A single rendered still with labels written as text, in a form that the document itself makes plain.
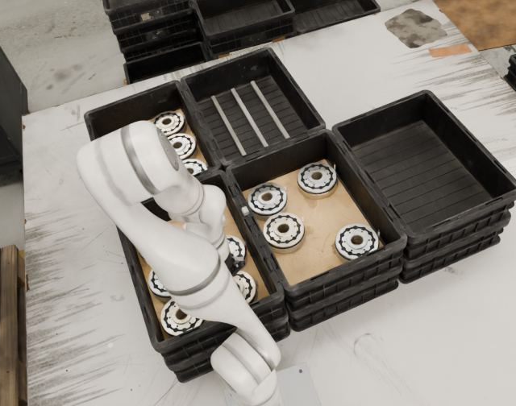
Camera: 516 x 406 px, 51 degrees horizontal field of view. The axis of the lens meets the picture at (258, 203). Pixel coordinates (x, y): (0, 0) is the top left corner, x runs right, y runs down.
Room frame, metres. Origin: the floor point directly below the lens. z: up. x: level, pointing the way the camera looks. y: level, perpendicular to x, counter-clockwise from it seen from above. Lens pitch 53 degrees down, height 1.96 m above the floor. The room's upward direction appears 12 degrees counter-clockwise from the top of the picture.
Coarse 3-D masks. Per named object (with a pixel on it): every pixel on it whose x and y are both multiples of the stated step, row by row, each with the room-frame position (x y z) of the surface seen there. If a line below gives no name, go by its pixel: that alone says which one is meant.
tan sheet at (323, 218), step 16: (320, 160) 0.97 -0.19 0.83; (288, 176) 0.94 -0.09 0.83; (288, 192) 0.88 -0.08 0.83; (336, 192) 0.85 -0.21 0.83; (288, 208) 0.83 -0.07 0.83; (304, 208) 0.82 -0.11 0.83; (320, 208) 0.81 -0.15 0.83; (336, 208) 0.80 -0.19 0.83; (352, 208) 0.79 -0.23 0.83; (304, 224) 0.77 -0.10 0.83; (320, 224) 0.76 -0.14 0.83; (336, 224) 0.75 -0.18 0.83; (368, 224) 0.73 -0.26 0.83; (320, 240) 0.71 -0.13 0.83; (288, 256) 0.69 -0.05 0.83; (304, 256) 0.68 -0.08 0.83; (320, 256) 0.67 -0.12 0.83; (336, 256) 0.66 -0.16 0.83; (288, 272) 0.64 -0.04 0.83; (304, 272) 0.64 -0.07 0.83; (320, 272) 0.63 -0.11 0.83
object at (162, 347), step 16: (208, 176) 0.91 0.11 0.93; (224, 176) 0.90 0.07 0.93; (240, 208) 0.79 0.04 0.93; (256, 240) 0.69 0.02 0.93; (128, 256) 0.72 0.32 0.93; (272, 272) 0.60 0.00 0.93; (144, 304) 0.58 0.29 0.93; (256, 304) 0.53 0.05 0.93; (272, 304) 0.53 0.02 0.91; (144, 320) 0.55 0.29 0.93; (176, 336) 0.49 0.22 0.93; (192, 336) 0.49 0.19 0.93; (160, 352) 0.47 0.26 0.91
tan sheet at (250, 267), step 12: (228, 216) 0.85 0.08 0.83; (228, 228) 0.81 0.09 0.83; (144, 264) 0.75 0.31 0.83; (252, 264) 0.69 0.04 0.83; (144, 276) 0.72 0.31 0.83; (252, 276) 0.65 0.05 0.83; (264, 288) 0.61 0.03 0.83; (156, 300) 0.64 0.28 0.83; (156, 312) 0.61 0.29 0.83; (168, 336) 0.55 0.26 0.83
